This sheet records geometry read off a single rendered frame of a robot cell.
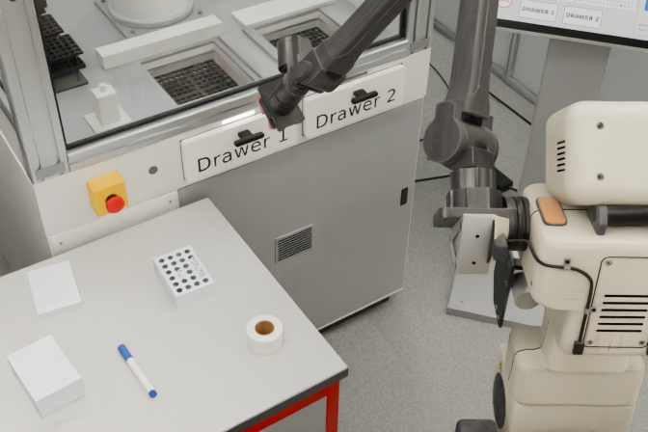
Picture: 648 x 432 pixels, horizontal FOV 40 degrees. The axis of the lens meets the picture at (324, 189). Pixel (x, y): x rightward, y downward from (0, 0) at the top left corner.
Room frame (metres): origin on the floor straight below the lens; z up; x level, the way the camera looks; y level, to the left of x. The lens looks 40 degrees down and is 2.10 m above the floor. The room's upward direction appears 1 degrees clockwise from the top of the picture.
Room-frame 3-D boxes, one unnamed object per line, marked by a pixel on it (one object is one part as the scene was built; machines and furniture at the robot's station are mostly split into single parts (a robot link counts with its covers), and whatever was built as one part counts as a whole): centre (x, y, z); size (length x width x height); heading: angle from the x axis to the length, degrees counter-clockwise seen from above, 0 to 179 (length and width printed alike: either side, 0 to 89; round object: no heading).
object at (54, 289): (1.23, 0.55, 0.77); 0.13 x 0.09 x 0.02; 25
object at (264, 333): (1.11, 0.11, 0.78); 0.07 x 0.07 x 0.04
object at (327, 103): (1.78, -0.07, 0.87); 0.29 x 0.02 x 0.11; 124
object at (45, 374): (1.00, 0.50, 0.79); 0.13 x 0.09 x 0.05; 39
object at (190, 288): (1.27, 0.28, 0.78); 0.12 x 0.08 x 0.04; 31
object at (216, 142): (1.60, 0.19, 0.87); 0.29 x 0.02 x 0.11; 124
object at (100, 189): (1.41, 0.46, 0.88); 0.07 x 0.05 x 0.07; 124
